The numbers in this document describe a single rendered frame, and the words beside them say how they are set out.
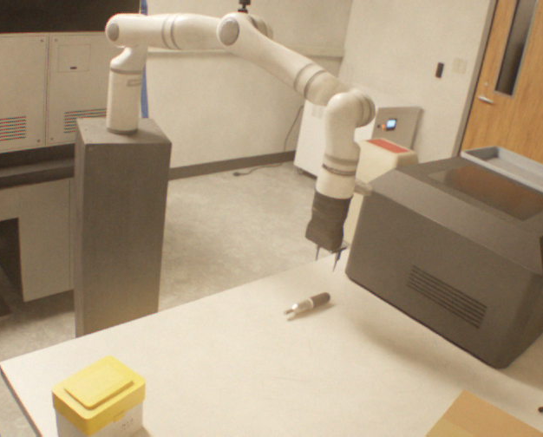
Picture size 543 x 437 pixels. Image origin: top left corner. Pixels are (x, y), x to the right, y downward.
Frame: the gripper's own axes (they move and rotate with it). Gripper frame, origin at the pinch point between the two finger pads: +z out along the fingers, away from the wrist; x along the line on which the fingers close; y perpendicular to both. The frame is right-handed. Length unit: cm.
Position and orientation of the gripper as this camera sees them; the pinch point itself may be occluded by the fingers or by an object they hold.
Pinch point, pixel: (324, 265)
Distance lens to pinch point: 121.3
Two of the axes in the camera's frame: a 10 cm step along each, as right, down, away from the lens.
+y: -7.4, 1.8, -6.5
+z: -1.6, 8.9, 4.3
